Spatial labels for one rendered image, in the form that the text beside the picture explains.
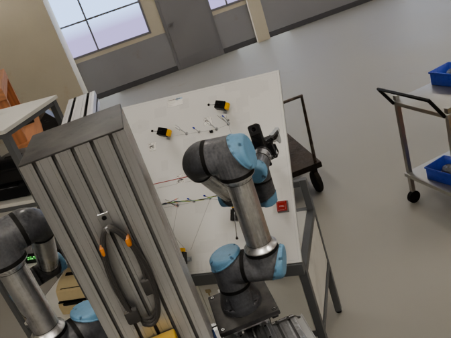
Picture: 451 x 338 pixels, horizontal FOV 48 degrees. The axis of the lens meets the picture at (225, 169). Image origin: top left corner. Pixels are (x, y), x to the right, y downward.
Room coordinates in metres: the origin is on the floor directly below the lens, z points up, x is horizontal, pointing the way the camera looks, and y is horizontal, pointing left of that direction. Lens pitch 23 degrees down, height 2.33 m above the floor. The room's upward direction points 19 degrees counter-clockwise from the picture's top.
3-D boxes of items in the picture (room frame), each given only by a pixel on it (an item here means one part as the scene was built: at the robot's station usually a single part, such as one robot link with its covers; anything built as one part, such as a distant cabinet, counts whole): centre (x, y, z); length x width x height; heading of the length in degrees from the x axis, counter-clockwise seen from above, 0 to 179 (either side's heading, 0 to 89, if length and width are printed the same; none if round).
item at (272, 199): (1.72, -0.10, 1.46); 0.11 x 0.08 x 0.11; 70
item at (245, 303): (1.51, 0.10, 1.21); 0.15 x 0.15 x 0.10
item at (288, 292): (2.18, 0.08, 0.60); 0.55 x 0.03 x 0.39; 69
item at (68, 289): (2.70, 1.05, 0.76); 0.30 x 0.21 x 0.20; 163
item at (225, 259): (1.51, 0.09, 1.33); 0.13 x 0.12 x 0.14; 70
